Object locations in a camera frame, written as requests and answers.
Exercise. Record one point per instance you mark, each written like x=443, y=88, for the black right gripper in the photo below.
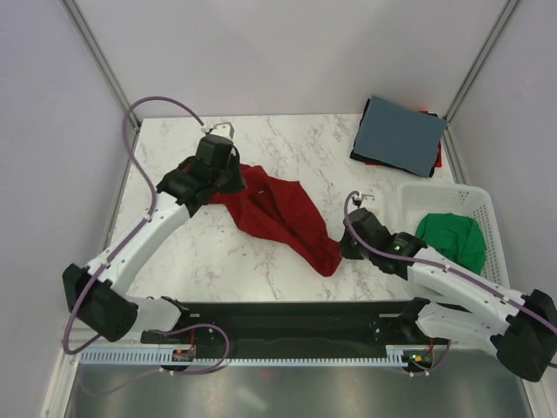
x=347, y=252

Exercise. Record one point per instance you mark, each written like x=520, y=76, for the left aluminium frame post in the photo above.
x=91, y=43

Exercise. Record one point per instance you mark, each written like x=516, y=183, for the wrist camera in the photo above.
x=224, y=130
x=364, y=200

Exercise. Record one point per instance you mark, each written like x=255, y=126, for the folded grey-blue t-shirt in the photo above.
x=399, y=135

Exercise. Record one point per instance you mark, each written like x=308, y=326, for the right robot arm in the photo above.
x=518, y=329

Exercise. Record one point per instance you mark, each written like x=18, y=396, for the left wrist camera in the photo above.
x=224, y=130

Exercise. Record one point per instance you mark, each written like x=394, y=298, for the right aluminium frame post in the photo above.
x=489, y=44

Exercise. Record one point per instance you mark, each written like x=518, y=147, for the white plastic laundry basket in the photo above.
x=417, y=199

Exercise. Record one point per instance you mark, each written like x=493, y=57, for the green t-shirt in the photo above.
x=456, y=237

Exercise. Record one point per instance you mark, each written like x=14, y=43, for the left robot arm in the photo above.
x=96, y=293

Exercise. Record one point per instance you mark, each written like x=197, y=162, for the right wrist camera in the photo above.
x=364, y=200

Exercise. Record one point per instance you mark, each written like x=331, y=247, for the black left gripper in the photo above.
x=238, y=184

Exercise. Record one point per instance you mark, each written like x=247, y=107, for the aluminium frame post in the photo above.
x=91, y=43
x=489, y=44

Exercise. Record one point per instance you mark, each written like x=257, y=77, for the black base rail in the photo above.
x=330, y=329

